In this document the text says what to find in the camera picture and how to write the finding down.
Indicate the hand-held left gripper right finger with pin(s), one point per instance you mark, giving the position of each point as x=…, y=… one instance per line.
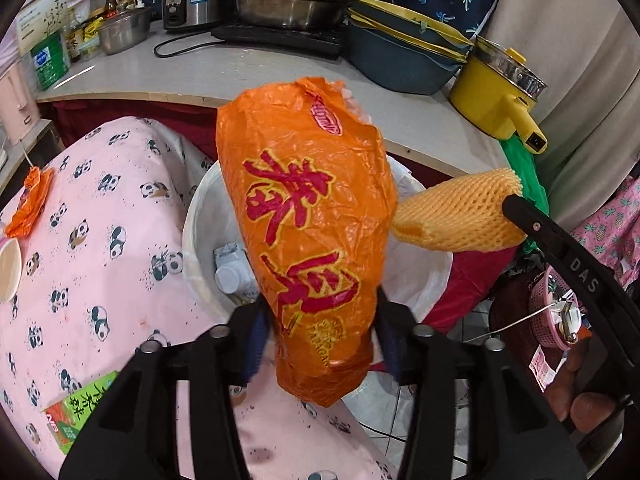
x=387, y=350

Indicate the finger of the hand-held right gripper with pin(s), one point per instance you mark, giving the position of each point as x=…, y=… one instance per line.
x=535, y=225

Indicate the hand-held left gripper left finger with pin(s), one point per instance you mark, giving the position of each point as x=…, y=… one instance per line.
x=255, y=345

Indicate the short orange foam net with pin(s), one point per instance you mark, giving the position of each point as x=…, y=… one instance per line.
x=460, y=210

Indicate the trash bin with white liner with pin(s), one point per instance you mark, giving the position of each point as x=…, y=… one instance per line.
x=425, y=275

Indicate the orange printed plastic bag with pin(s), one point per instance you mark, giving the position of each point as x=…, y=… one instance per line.
x=310, y=210

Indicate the person's right hand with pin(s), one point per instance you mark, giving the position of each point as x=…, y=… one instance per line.
x=595, y=410

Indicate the green plastic bag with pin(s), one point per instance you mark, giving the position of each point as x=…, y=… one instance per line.
x=520, y=170

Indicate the pink plastic basket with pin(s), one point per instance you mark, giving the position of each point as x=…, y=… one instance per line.
x=542, y=305

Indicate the pink pineapple print cloth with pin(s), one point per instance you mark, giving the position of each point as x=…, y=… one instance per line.
x=610, y=220

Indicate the white plastic bottle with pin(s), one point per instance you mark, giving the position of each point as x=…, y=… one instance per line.
x=230, y=277

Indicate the grey crumpled packet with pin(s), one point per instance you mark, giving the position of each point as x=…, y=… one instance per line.
x=230, y=255

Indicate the yellow electric pot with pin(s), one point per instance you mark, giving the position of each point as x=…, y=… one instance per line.
x=480, y=100

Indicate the pink panda print cloth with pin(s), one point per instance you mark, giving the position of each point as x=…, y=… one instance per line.
x=125, y=260

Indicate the beige curtain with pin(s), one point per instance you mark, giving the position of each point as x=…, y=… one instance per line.
x=575, y=60

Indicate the green drink carton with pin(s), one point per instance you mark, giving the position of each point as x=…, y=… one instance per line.
x=75, y=410

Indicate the stacked blue yellow basins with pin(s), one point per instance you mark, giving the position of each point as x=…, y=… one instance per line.
x=400, y=65

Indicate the cream round dish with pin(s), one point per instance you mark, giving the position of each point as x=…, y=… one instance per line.
x=10, y=270

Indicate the small orange wrapper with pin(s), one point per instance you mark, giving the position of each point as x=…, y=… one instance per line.
x=30, y=205

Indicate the black induction cooktop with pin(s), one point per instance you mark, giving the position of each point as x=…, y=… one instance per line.
x=280, y=40

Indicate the steel bowl with lid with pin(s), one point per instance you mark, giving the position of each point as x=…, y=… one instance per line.
x=125, y=32

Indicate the pink electric kettle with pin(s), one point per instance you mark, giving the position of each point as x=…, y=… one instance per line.
x=15, y=105

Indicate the green white packet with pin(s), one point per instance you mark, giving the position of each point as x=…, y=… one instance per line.
x=50, y=62

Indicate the yellow label jar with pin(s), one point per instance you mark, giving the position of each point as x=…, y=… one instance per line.
x=91, y=35

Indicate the clear seasoning bottle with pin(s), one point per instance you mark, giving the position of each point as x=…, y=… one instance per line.
x=73, y=40

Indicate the white pump bottle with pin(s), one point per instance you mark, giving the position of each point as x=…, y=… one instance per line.
x=141, y=2

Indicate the dark sauce bottle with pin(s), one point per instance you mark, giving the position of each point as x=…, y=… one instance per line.
x=110, y=2

